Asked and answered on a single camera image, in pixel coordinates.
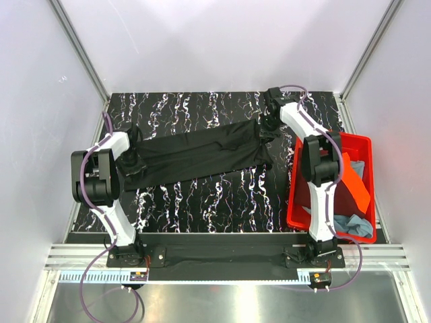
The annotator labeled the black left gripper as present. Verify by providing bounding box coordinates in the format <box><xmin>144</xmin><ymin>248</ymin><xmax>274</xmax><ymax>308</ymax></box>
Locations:
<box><xmin>115</xmin><ymin>148</ymin><xmax>147</xmax><ymax>184</ymax></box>

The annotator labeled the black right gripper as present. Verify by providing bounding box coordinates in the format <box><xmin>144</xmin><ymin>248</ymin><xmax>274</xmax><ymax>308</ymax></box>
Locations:
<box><xmin>259</xmin><ymin>113</ymin><xmax>281</xmax><ymax>146</ymax></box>

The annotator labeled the black t shirt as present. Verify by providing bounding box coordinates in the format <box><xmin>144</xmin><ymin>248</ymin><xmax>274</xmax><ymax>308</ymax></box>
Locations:
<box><xmin>123</xmin><ymin>119</ymin><xmax>273</xmax><ymax>191</ymax></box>

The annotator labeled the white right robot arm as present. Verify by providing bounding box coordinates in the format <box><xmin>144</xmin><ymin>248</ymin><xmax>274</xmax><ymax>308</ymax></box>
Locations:
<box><xmin>261</xmin><ymin>86</ymin><xmax>344</xmax><ymax>267</ymax></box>

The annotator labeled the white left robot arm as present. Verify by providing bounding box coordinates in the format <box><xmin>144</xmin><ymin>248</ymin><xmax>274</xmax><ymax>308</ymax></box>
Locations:
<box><xmin>71</xmin><ymin>124</ymin><xmax>146</xmax><ymax>266</ymax></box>

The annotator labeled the red plastic bin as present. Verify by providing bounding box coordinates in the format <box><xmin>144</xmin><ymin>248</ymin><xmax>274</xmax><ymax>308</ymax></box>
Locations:
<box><xmin>287</xmin><ymin>133</ymin><xmax>376</xmax><ymax>244</ymax></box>

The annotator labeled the orange t shirt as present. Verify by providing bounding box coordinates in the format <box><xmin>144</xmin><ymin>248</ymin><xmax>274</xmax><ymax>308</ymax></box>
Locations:
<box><xmin>341</xmin><ymin>153</ymin><xmax>370</xmax><ymax>213</ymax></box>

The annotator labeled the maroon t shirt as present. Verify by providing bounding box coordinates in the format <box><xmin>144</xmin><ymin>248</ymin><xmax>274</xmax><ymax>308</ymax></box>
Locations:
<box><xmin>288</xmin><ymin>149</ymin><xmax>371</xmax><ymax>226</ymax></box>

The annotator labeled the left orange connector box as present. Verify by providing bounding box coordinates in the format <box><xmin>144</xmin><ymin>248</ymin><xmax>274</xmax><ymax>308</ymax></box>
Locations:
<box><xmin>129</xmin><ymin>271</ymin><xmax>148</xmax><ymax>281</ymax></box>

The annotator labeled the orange connector box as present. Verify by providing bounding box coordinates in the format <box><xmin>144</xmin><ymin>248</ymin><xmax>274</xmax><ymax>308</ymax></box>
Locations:
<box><xmin>310</xmin><ymin>273</ymin><xmax>332</xmax><ymax>284</ymax></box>
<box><xmin>129</xmin><ymin>271</ymin><xmax>148</xmax><ymax>281</ymax></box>

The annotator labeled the light blue t shirt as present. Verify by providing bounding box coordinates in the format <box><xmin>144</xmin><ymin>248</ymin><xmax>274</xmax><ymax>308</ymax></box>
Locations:
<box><xmin>301</xmin><ymin>159</ymin><xmax>374</xmax><ymax>240</ymax></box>

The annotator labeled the right orange connector box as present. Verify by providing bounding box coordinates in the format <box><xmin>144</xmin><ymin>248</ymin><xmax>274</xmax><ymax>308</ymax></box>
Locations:
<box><xmin>310</xmin><ymin>273</ymin><xmax>332</xmax><ymax>284</ymax></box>

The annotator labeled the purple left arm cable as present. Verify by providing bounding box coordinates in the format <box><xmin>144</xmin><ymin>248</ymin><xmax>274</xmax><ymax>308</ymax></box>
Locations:
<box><xmin>79</xmin><ymin>111</ymin><xmax>144</xmax><ymax>323</ymax></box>

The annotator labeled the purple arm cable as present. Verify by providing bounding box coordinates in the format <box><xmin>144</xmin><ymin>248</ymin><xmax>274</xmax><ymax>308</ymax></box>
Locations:
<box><xmin>278</xmin><ymin>83</ymin><xmax>364</xmax><ymax>293</ymax></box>
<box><xmin>79</xmin><ymin>111</ymin><xmax>144</xmax><ymax>323</ymax></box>

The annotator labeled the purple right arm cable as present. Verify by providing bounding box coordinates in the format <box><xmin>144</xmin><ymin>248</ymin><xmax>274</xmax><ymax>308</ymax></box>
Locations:
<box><xmin>278</xmin><ymin>83</ymin><xmax>364</xmax><ymax>293</ymax></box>

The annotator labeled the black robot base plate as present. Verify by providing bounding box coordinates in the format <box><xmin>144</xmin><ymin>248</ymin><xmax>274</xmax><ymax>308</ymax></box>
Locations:
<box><xmin>106</xmin><ymin>231</ymin><xmax>345</xmax><ymax>282</ymax></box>

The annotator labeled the left aluminium corner post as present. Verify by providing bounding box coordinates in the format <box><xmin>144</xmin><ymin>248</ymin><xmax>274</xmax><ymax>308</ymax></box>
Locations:
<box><xmin>46</xmin><ymin>0</ymin><xmax>111</xmax><ymax>104</ymax></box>

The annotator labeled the aluminium corner post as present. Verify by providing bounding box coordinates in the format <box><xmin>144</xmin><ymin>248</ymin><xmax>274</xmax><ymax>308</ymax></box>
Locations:
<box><xmin>46</xmin><ymin>0</ymin><xmax>111</xmax><ymax>104</ymax></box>
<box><xmin>339</xmin><ymin>0</ymin><xmax>404</xmax><ymax>102</ymax></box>

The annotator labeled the white slotted cable duct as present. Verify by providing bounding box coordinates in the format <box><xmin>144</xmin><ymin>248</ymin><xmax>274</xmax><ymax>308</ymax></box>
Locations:
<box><xmin>59</xmin><ymin>269</ymin><xmax>310</xmax><ymax>285</ymax></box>

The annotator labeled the right aluminium corner post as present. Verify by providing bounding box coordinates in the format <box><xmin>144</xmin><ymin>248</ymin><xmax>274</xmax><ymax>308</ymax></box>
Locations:
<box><xmin>339</xmin><ymin>0</ymin><xmax>404</xmax><ymax>102</ymax></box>

